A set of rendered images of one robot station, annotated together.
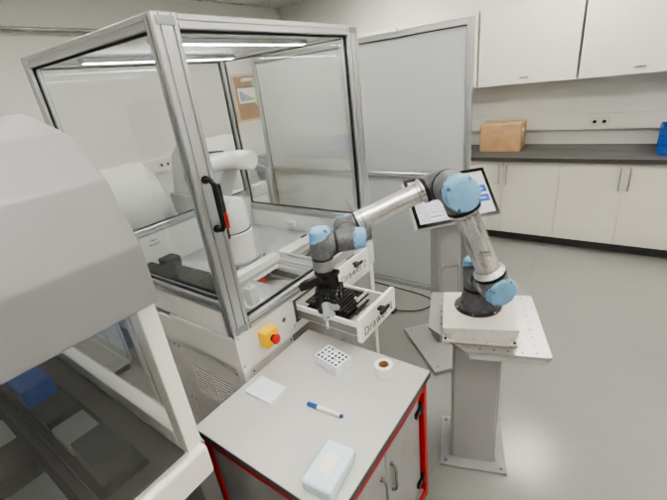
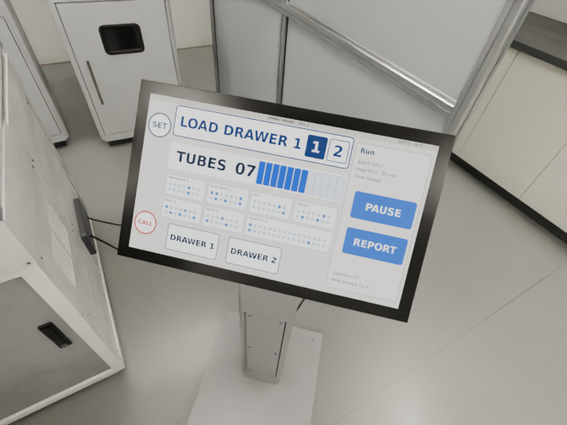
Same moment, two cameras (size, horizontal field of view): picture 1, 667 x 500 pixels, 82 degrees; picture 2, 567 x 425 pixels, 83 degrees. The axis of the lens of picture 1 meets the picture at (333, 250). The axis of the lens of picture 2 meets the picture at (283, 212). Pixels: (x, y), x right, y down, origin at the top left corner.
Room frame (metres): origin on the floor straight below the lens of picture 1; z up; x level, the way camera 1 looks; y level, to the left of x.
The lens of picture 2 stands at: (1.80, -0.86, 1.46)
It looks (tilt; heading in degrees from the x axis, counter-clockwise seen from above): 47 degrees down; 18
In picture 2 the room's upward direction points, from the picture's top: 6 degrees clockwise
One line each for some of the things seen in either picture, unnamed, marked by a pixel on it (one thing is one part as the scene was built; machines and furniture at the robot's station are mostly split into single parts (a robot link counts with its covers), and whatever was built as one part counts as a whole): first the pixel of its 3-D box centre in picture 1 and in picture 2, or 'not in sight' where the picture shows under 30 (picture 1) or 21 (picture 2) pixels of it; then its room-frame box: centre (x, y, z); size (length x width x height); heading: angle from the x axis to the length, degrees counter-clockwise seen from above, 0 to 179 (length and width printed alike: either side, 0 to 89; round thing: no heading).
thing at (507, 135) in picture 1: (502, 135); not in sight; (4.20, -1.96, 1.04); 0.41 x 0.32 x 0.28; 52
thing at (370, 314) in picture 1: (376, 312); not in sight; (1.35, -0.15, 0.87); 0.29 x 0.02 x 0.11; 142
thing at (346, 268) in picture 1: (352, 268); not in sight; (1.80, -0.09, 0.87); 0.29 x 0.02 x 0.11; 142
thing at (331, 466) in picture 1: (330, 468); not in sight; (0.75, 0.08, 0.78); 0.15 x 0.10 x 0.04; 147
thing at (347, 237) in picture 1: (348, 237); not in sight; (1.23, -0.06, 1.27); 0.11 x 0.11 x 0.08; 5
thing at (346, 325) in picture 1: (335, 304); not in sight; (1.48, 0.02, 0.86); 0.40 x 0.26 x 0.06; 52
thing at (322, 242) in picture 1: (322, 243); not in sight; (1.20, 0.04, 1.28); 0.09 x 0.08 x 0.11; 95
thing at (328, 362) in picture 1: (333, 359); not in sight; (1.21, 0.05, 0.78); 0.12 x 0.08 x 0.04; 42
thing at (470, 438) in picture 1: (473, 387); not in sight; (1.38, -0.58, 0.38); 0.30 x 0.30 x 0.76; 72
